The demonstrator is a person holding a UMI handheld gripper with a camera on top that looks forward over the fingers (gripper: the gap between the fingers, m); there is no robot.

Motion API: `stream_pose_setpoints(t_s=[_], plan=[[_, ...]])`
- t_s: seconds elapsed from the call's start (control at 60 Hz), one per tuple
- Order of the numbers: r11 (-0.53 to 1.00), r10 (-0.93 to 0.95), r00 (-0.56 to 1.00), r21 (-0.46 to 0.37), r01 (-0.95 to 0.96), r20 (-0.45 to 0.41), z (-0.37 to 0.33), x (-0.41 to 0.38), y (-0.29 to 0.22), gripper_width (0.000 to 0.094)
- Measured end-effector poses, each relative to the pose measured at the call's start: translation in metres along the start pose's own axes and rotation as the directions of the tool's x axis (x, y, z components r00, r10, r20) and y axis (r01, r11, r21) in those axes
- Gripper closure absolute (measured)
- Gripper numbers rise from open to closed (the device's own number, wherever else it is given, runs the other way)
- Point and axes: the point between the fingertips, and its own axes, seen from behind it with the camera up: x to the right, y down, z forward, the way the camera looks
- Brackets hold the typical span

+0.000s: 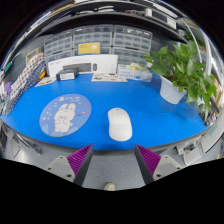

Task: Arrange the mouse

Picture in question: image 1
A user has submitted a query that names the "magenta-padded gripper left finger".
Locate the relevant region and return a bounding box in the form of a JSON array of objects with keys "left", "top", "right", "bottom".
[{"left": 44, "top": 144, "right": 94, "bottom": 187}]

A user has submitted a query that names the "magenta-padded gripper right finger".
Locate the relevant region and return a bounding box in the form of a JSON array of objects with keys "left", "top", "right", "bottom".
[{"left": 134, "top": 144, "right": 184, "bottom": 185}]

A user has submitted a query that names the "white computer mouse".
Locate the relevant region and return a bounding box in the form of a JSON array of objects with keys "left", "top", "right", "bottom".
[{"left": 107, "top": 107, "right": 133, "bottom": 142}]

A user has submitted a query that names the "round rabbit-print mouse pad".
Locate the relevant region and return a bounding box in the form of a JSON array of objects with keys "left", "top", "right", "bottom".
[{"left": 39, "top": 93, "right": 93, "bottom": 138}]

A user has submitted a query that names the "cartoon sticker sheet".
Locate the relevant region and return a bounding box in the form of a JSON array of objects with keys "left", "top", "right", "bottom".
[
  {"left": 34, "top": 76, "right": 57, "bottom": 88},
  {"left": 90, "top": 73, "right": 128, "bottom": 83}
]

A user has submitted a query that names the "small black box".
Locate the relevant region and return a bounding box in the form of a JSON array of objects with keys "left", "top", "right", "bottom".
[{"left": 55, "top": 67, "right": 80, "bottom": 82}]

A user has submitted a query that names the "white and blue box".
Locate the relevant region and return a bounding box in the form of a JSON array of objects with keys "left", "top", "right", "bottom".
[{"left": 117, "top": 63, "right": 153, "bottom": 83}]

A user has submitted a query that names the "green potted plant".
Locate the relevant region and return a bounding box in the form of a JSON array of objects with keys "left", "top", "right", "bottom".
[{"left": 143, "top": 40, "right": 218, "bottom": 121}]

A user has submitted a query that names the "long white keyboard box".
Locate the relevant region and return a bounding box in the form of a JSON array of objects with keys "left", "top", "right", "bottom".
[{"left": 47, "top": 53, "right": 119, "bottom": 77}]

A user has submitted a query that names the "beige storage basket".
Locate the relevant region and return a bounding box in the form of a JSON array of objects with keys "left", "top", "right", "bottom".
[{"left": 25, "top": 46, "right": 44, "bottom": 65}]

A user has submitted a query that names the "yellow box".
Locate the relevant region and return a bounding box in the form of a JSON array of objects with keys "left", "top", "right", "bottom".
[{"left": 77, "top": 41, "right": 101, "bottom": 55}]

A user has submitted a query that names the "white wire shelf rack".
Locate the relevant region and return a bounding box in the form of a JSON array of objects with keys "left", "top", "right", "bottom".
[{"left": 181, "top": 16, "right": 224, "bottom": 101}]

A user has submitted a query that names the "dark wall shelf unit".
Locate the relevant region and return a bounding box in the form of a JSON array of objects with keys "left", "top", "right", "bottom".
[{"left": 33, "top": 1, "right": 189, "bottom": 44}]

